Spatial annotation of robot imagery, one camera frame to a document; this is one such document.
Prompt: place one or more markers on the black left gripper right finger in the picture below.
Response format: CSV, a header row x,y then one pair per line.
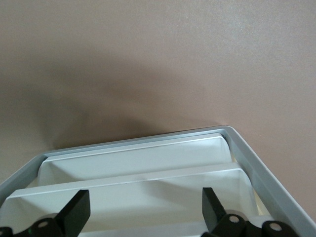
x,y
212,209

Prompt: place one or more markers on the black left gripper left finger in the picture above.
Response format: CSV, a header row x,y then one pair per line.
x,y
74,212

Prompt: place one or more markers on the white plastic drawer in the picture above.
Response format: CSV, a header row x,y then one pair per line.
x,y
160,232
148,197
135,160

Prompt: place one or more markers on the white drawer cabinet housing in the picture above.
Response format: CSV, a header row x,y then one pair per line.
x,y
266,182

